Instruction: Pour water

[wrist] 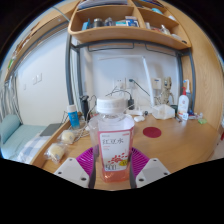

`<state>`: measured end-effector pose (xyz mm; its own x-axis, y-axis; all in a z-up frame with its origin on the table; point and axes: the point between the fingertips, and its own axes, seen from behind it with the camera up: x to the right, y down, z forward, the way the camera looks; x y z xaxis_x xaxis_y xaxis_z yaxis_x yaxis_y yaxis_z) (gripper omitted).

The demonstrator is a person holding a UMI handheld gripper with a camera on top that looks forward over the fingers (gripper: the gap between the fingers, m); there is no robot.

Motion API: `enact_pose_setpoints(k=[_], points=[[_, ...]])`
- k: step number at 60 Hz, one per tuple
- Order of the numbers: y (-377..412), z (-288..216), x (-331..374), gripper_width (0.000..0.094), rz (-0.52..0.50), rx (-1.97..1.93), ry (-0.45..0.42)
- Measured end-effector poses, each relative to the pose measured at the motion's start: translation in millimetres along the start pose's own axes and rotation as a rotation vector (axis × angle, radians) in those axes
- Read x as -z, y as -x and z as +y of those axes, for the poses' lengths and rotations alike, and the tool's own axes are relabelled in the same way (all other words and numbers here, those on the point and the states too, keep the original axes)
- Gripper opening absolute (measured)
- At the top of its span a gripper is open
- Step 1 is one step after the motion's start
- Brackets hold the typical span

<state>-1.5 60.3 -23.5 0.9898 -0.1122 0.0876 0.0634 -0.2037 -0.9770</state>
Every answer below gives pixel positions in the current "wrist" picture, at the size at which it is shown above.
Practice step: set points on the flat round red coaster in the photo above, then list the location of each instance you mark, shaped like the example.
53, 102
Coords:
152, 132

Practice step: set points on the grey tablet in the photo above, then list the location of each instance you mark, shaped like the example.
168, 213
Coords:
51, 129

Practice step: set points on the clear bottle with pink drink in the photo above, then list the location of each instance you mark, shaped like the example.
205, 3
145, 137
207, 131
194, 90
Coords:
113, 146

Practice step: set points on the dark green bowl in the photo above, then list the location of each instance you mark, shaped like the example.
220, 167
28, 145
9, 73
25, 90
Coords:
174, 109

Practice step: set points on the small green sponge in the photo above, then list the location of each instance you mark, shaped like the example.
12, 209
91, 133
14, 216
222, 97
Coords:
202, 121

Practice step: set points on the teal pillow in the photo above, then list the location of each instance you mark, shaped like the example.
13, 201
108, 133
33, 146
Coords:
9, 128

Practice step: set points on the white wall network box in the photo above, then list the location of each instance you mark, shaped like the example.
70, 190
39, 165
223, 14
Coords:
156, 84

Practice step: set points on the white desk lamp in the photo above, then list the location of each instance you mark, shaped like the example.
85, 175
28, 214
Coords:
149, 83

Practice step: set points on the bed with teal sheet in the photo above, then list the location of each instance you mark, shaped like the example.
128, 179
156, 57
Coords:
23, 140

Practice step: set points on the black upright device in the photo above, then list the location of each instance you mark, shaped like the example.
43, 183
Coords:
84, 106

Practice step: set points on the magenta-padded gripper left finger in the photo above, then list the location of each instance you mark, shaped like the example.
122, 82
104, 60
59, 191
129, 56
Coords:
70, 170

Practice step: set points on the blue tube with white cap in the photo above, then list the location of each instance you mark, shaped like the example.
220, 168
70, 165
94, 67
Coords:
73, 118

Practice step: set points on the white tissue box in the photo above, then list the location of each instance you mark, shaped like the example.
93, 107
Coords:
163, 112

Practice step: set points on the wooden shelf unit with items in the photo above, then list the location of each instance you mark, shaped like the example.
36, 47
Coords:
126, 33

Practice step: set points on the small white thermometer display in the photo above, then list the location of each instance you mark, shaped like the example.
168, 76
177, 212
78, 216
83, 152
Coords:
185, 116

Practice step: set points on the dark pen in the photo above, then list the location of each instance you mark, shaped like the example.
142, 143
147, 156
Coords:
178, 118

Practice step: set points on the grey metal desk frame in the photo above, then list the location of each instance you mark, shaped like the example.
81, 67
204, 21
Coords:
68, 73

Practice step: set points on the white wall outlet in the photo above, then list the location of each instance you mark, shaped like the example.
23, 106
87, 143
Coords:
120, 83
132, 83

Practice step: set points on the white lotion bottle red pump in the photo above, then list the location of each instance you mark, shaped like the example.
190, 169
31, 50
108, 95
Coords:
183, 103

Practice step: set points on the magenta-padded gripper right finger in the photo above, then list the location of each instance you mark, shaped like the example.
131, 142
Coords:
153, 170

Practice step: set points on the white blue spray bottle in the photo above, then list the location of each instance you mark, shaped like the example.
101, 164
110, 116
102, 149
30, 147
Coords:
188, 91

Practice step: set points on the brown tree figurine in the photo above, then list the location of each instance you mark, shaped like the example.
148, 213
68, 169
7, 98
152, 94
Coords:
167, 90

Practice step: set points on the wrapped pale bun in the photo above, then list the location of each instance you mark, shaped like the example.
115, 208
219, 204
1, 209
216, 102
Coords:
68, 137
55, 152

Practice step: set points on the small white earbud case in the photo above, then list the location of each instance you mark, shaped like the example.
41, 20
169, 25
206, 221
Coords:
139, 118

